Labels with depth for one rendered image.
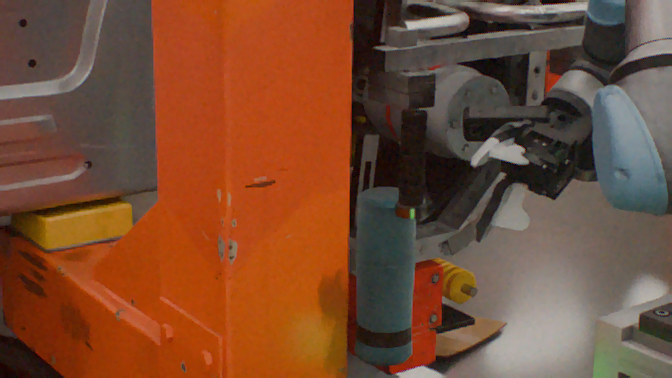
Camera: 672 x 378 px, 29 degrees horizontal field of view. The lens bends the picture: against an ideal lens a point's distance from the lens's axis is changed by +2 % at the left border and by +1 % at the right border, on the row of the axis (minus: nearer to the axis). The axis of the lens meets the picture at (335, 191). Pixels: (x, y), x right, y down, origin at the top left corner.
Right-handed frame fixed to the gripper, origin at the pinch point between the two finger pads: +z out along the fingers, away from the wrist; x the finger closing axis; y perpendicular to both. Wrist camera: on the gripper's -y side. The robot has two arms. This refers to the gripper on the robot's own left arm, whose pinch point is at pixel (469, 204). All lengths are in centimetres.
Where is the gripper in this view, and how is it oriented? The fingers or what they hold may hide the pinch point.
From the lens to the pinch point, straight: 163.1
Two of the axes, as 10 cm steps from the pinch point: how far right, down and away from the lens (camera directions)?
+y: 7.8, 4.0, -4.8
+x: 1.2, 6.5, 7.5
